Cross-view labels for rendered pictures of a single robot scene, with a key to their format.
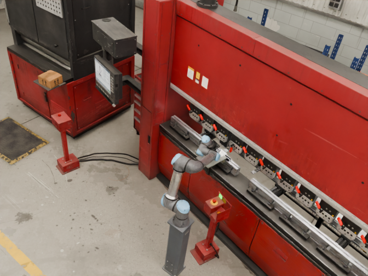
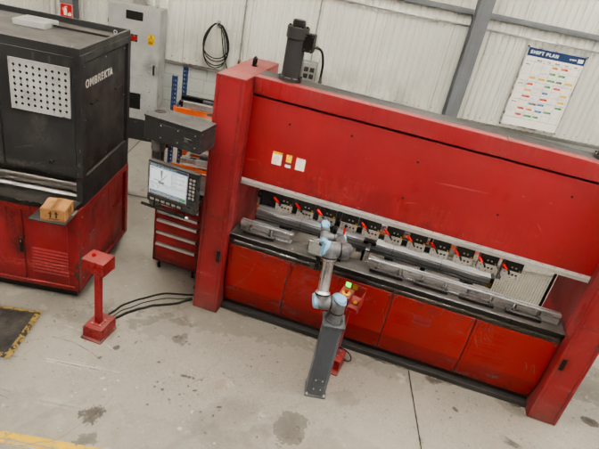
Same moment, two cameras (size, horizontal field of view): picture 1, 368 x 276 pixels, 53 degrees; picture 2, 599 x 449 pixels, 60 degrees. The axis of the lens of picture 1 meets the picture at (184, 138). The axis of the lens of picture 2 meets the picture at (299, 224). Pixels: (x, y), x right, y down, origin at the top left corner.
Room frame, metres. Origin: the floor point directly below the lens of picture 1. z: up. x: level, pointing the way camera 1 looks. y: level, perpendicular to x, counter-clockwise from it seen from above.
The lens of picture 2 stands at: (-0.32, 2.14, 3.30)
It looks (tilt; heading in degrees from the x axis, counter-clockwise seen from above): 28 degrees down; 325
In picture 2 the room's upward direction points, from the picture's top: 12 degrees clockwise
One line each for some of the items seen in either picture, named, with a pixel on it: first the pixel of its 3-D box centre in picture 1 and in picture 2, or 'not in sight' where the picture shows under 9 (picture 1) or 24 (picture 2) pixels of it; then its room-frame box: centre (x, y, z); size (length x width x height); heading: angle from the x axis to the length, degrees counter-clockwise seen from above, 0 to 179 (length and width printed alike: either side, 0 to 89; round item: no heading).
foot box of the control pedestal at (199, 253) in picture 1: (205, 249); (332, 358); (2.32, -0.38, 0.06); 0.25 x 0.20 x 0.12; 126
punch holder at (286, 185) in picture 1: (288, 179); (417, 240); (2.31, -0.95, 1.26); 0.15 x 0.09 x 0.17; 45
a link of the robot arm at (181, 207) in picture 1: (182, 208); (337, 303); (2.10, -0.06, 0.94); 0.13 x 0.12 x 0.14; 62
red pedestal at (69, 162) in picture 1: (64, 142); (98, 295); (3.34, 1.45, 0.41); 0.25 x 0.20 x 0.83; 135
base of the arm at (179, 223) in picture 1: (181, 217); (335, 314); (2.10, -0.07, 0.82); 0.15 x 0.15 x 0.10
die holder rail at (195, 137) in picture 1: (186, 130); (266, 230); (3.25, -0.02, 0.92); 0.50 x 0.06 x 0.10; 45
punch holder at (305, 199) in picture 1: (308, 194); (439, 248); (2.17, -1.09, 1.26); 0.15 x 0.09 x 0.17; 45
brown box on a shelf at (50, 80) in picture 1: (49, 78); (53, 208); (3.76, 1.72, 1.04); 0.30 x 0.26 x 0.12; 57
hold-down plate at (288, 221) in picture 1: (294, 226); (430, 286); (2.11, -1.07, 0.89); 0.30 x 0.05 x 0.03; 45
